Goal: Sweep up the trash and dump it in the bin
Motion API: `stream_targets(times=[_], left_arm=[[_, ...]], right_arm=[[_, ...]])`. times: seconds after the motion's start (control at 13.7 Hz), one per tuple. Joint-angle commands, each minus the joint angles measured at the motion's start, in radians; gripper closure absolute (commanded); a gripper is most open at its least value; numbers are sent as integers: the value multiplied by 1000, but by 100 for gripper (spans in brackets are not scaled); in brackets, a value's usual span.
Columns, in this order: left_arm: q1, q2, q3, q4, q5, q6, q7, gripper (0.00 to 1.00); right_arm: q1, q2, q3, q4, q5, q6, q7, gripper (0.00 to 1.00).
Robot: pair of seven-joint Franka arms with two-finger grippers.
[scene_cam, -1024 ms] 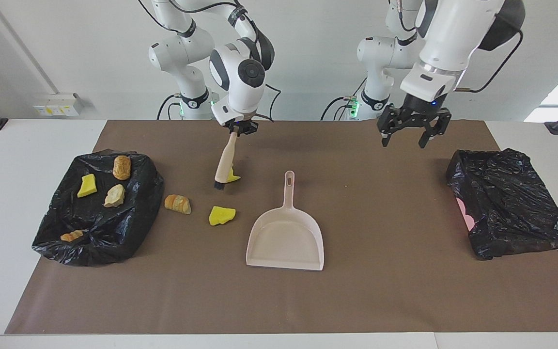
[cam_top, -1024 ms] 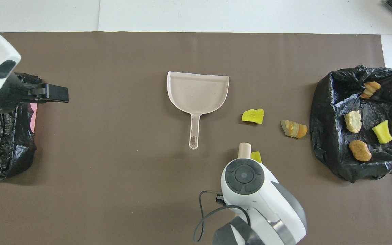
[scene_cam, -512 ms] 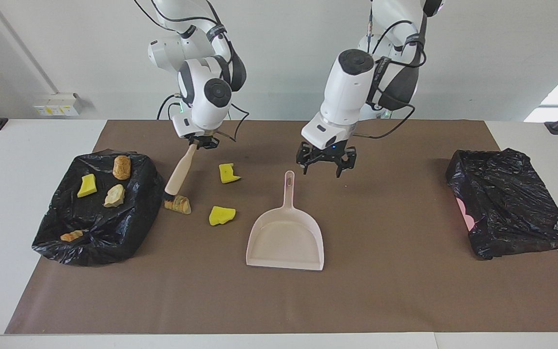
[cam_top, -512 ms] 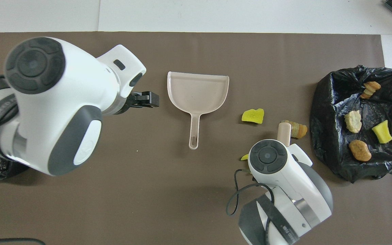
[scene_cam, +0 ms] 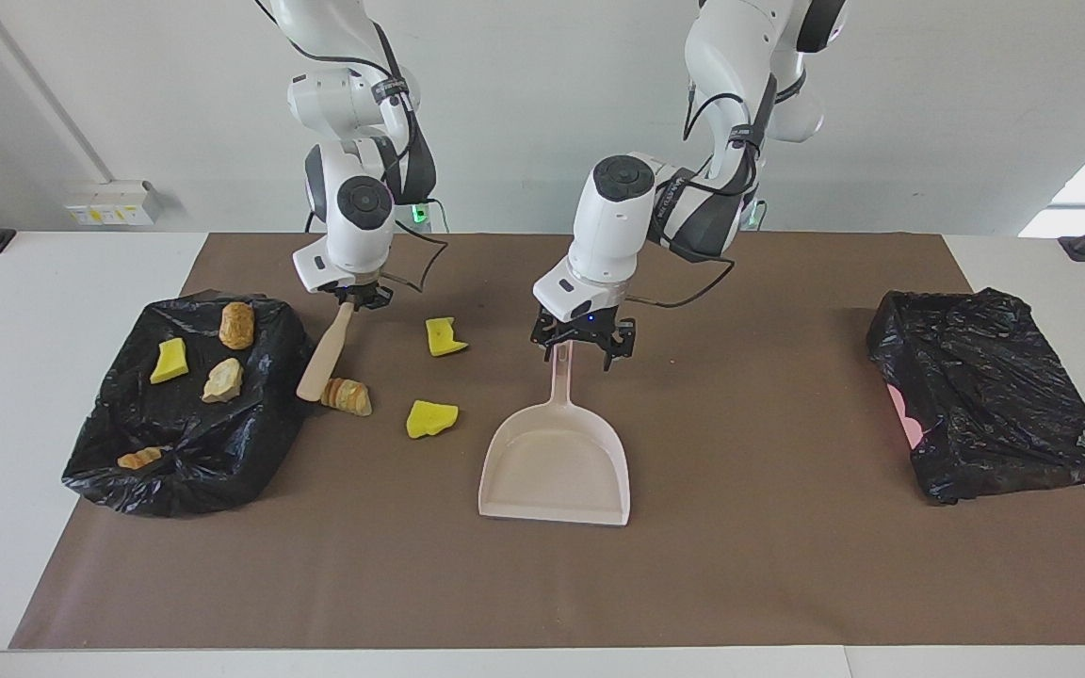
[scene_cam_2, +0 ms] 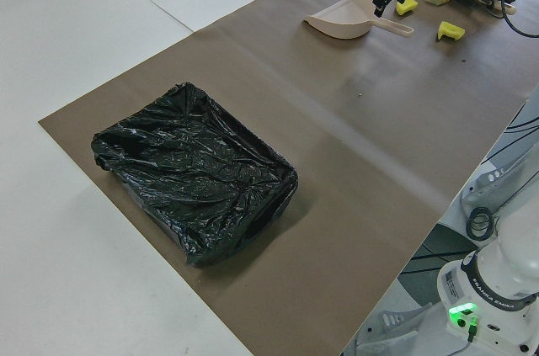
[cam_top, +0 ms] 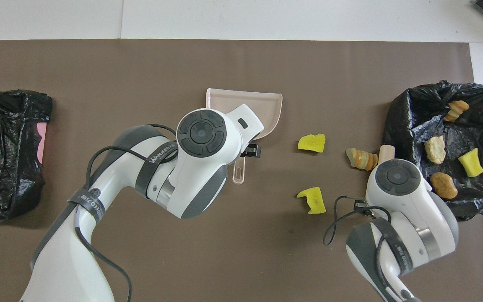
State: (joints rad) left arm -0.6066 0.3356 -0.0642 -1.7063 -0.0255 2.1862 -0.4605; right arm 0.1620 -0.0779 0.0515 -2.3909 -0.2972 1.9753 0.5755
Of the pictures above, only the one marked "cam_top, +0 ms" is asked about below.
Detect black trash bag pink bin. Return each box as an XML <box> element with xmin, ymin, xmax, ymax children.
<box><xmin>0</xmin><ymin>89</ymin><xmax>53</xmax><ymax>222</ymax></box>

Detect beige striped bread piece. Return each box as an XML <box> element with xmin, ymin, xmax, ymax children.
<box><xmin>444</xmin><ymin>100</ymin><xmax>470</xmax><ymax>122</ymax></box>

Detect orange striped croissant piece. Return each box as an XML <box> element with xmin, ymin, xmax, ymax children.
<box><xmin>346</xmin><ymin>148</ymin><xmax>379</xmax><ymax>172</ymax></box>

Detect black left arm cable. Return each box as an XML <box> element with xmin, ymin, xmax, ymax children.
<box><xmin>75</xmin><ymin>124</ymin><xmax>179</xmax><ymax>302</ymax></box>

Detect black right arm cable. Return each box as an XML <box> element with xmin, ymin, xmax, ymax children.
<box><xmin>323</xmin><ymin>195</ymin><xmax>414</xmax><ymax>302</ymax></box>

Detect brown bread nugget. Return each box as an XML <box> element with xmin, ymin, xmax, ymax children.
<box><xmin>429</xmin><ymin>172</ymin><xmax>459</xmax><ymax>200</ymax></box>

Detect brown table mat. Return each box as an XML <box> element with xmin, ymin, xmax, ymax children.
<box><xmin>0</xmin><ymin>39</ymin><xmax>483</xmax><ymax>302</ymax></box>

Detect notched yellow sponge piece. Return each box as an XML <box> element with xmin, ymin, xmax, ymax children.
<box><xmin>296</xmin><ymin>187</ymin><xmax>327</xmax><ymax>215</ymax></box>

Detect small yellow sponge piece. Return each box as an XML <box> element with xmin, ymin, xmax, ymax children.
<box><xmin>458</xmin><ymin>148</ymin><xmax>483</xmax><ymax>177</ymax></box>

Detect beige plastic dustpan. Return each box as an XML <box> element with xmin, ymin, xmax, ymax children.
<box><xmin>206</xmin><ymin>88</ymin><xmax>283</xmax><ymax>185</ymax></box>

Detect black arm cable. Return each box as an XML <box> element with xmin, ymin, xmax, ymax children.
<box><xmin>323</xmin><ymin>195</ymin><xmax>414</xmax><ymax>302</ymax></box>
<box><xmin>75</xmin><ymin>124</ymin><xmax>179</xmax><ymax>302</ymax></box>

